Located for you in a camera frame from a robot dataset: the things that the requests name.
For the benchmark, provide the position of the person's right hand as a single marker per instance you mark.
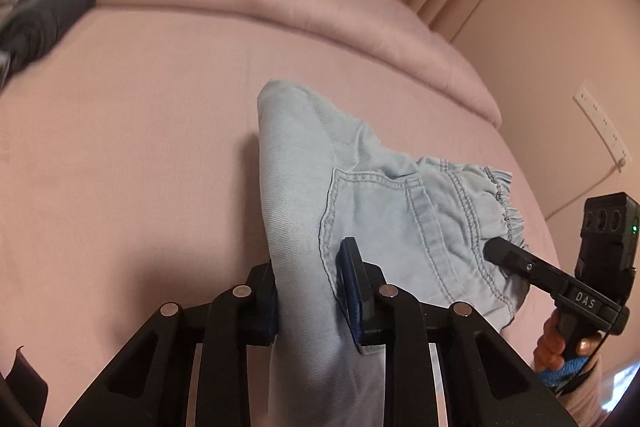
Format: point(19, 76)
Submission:
point(547, 347)

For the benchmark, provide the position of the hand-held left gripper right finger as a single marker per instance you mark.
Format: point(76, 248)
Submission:
point(350, 292)

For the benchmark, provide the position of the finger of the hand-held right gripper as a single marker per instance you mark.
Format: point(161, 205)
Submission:
point(520, 264)

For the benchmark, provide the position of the light blue pants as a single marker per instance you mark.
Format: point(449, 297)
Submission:
point(300, 167)

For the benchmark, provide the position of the white wall socket strip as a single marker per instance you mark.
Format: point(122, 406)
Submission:
point(602, 127)

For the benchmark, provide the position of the dark grey cloth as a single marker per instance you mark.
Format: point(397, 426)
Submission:
point(50, 17)

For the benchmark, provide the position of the person's right forearm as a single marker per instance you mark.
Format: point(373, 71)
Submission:
point(585, 402)

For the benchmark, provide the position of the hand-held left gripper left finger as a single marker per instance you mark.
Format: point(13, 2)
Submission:
point(260, 312)

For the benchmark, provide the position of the pink bed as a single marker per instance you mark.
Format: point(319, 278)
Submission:
point(150, 147)

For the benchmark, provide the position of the blue cloth cuff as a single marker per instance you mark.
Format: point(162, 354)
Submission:
point(565, 372)

